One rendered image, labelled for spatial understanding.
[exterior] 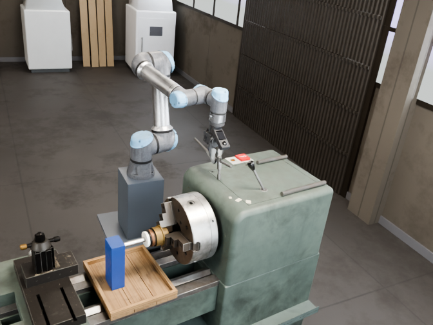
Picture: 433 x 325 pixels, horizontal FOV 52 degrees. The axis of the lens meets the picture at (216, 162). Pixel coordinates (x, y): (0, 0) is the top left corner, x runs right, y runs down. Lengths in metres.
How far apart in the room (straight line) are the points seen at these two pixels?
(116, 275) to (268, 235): 0.69
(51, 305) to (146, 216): 0.83
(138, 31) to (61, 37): 1.29
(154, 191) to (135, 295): 0.64
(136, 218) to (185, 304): 0.61
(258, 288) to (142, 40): 6.28
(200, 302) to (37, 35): 6.52
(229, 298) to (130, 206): 0.72
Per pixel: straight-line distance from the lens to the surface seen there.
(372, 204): 4.44
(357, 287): 3.72
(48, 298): 1.91
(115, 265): 1.95
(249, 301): 2.28
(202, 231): 1.93
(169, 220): 2.01
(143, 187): 2.39
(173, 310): 2.10
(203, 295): 2.14
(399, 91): 4.10
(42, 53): 8.16
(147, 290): 2.03
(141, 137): 2.34
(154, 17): 8.01
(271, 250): 2.15
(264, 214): 1.97
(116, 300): 1.99
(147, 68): 2.19
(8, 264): 2.18
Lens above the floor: 2.26
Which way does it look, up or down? 26 degrees down
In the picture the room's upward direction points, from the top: 6 degrees clockwise
